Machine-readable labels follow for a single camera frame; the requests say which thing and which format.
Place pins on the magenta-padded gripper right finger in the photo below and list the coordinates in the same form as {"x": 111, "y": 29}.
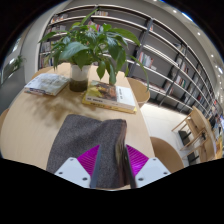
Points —
{"x": 151, "y": 170}

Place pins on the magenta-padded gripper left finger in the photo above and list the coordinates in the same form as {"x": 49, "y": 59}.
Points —
{"x": 71, "y": 170}

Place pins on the zigzag striped grey-backed towel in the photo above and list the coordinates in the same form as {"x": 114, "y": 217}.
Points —
{"x": 83, "y": 140}

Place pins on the wooden slatted chair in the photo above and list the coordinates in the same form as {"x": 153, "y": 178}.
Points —
{"x": 194, "y": 124}

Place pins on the light wooden side table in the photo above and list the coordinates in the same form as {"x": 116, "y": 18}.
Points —
{"x": 205, "y": 123}

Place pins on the yellow book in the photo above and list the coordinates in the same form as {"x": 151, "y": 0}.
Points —
{"x": 106, "y": 107}

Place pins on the book with painted cover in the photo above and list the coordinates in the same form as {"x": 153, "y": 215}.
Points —
{"x": 106, "y": 93}

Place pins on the large white magazine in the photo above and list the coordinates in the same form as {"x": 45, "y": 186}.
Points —
{"x": 46, "y": 82}

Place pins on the small green potted plant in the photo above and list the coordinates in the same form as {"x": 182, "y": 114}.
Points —
{"x": 19, "y": 63}

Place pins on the grey bookshelf unit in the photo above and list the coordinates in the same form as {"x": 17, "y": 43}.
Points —
{"x": 166, "y": 50}

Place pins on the ceiling lights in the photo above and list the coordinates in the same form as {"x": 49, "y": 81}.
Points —
{"x": 186, "y": 16}

